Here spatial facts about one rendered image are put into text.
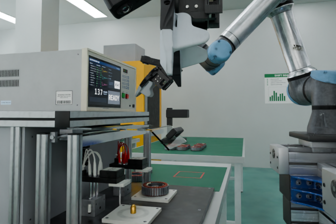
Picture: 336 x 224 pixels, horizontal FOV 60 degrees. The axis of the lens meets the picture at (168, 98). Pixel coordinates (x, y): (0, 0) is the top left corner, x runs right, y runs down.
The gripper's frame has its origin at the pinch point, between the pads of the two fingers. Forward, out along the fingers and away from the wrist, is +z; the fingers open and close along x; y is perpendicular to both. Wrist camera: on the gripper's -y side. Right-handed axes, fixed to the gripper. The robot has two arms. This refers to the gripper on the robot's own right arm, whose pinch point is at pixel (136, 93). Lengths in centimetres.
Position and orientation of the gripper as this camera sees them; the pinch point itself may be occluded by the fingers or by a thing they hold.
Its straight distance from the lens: 119.9
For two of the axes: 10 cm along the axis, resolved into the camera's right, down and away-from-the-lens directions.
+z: -6.8, 7.2, 1.4
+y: 6.8, 7.0, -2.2
